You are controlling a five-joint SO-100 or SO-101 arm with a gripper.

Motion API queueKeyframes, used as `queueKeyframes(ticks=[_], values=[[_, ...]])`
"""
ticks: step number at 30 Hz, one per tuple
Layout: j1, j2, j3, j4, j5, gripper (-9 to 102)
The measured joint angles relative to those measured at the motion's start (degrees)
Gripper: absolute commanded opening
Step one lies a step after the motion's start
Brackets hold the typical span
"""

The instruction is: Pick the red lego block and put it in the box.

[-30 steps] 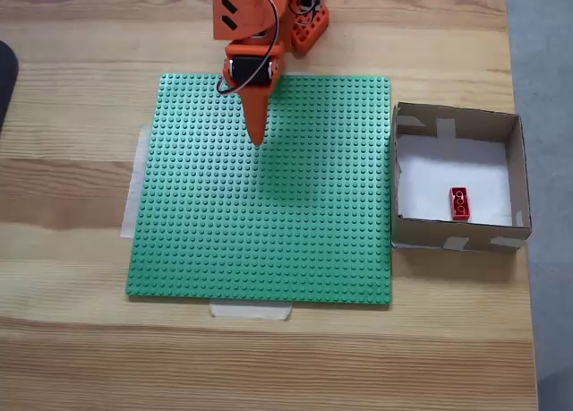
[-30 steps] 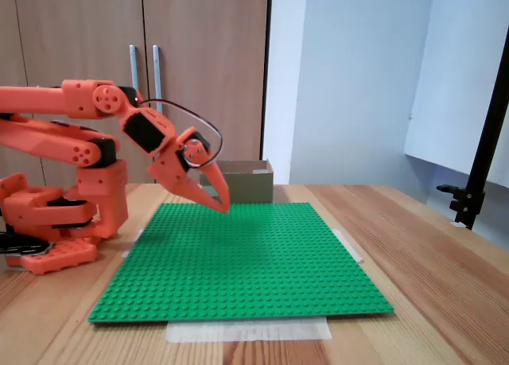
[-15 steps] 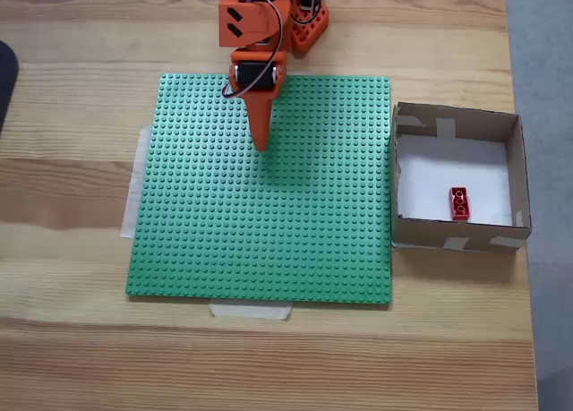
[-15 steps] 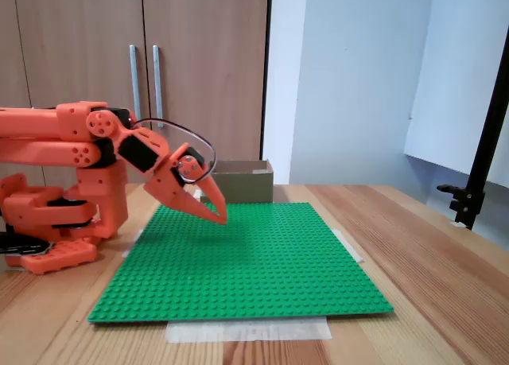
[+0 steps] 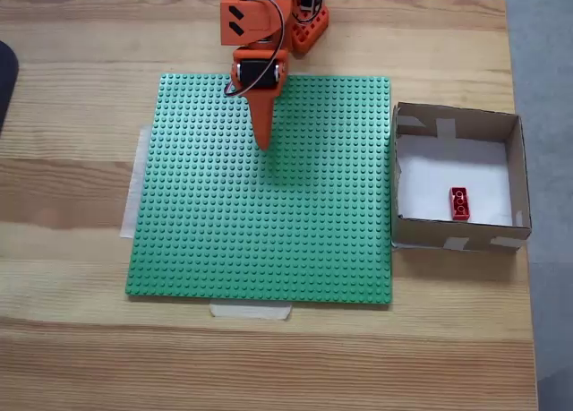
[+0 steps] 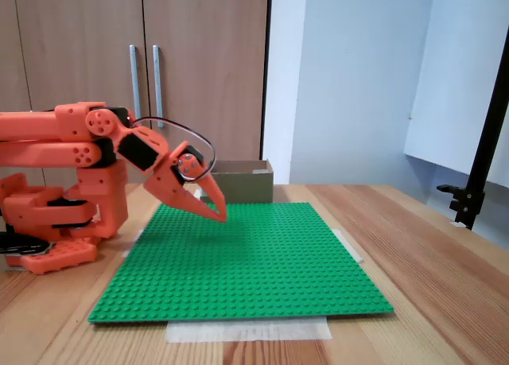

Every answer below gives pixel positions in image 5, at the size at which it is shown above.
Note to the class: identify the red lego block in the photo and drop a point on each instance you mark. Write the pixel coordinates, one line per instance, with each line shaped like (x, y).
(461, 204)

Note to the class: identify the green lego baseplate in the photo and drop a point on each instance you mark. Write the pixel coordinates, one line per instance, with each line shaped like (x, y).
(291, 214)

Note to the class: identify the white paper box lining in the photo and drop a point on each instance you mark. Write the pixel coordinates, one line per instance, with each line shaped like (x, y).
(430, 182)

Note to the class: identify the brown cardboard box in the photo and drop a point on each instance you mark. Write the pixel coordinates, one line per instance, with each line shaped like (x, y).
(461, 237)

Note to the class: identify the long masking tape strip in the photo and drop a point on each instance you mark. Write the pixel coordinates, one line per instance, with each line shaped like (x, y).
(134, 191)

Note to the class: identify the short masking tape strip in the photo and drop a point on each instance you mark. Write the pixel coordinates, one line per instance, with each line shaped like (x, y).
(250, 311)

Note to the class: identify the black rounded object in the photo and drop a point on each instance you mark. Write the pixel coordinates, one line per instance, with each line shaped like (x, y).
(6, 79)

